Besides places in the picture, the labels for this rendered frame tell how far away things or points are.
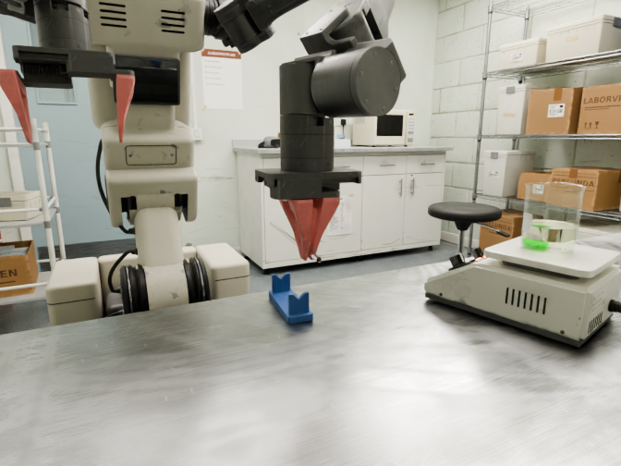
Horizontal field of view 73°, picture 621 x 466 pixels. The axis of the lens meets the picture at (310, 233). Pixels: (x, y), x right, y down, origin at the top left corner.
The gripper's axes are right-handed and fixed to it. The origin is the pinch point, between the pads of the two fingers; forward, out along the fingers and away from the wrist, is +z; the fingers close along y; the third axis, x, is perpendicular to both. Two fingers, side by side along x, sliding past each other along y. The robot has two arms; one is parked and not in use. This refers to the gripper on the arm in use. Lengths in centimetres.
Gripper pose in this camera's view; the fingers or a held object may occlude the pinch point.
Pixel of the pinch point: (307, 251)
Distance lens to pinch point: 46.9
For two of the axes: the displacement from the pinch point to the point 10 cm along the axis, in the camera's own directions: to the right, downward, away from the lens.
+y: 9.4, -0.8, 3.3
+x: -3.4, -2.2, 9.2
